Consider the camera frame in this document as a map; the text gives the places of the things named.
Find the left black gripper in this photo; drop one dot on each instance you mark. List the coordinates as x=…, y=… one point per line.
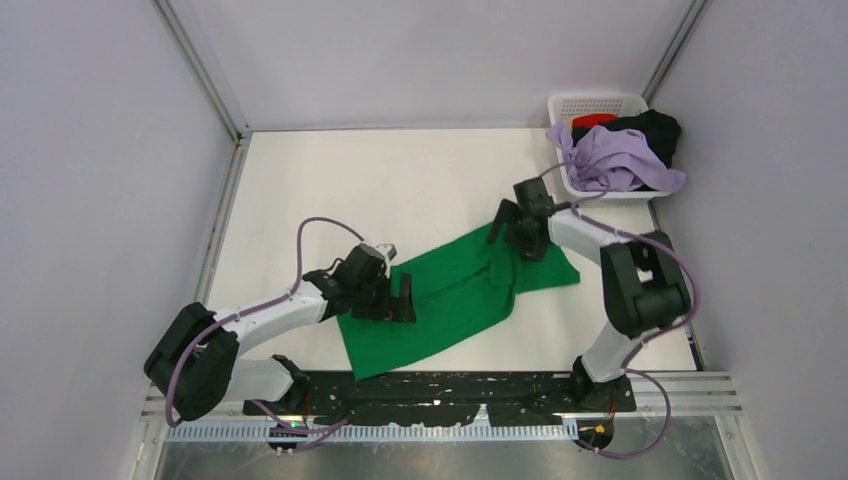
x=391, y=309

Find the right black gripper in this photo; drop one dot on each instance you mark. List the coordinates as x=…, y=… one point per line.
x=508, y=211

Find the green t shirt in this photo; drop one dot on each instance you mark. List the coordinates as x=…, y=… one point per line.
x=459, y=290

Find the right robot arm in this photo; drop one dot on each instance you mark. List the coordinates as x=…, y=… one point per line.
x=643, y=284

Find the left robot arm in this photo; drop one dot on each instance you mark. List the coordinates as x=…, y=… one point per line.
x=200, y=361

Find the lavender t shirt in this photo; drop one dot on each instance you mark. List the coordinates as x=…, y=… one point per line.
x=612, y=161

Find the white laundry basket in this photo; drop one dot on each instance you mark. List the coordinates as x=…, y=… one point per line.
x=564, y=106

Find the red t shirt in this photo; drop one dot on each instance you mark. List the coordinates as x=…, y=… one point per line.
x=591, y=120

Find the black t shirt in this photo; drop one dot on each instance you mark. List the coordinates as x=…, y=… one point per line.
x=662, y=132

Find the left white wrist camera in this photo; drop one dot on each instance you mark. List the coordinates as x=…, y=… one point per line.
x=387, y=250

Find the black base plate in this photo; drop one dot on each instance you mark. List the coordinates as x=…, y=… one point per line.
x=443, y=399

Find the slotted cable duct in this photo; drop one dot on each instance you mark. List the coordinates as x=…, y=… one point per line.
x=477, y=431

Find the left corner frame post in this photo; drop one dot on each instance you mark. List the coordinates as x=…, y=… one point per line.
x=193, y=41

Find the corner frame post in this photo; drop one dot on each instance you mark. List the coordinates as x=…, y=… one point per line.
x=693, y=15
x=193, y=41

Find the right corner frame post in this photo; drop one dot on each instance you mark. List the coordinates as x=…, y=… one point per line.
x=693, y=15

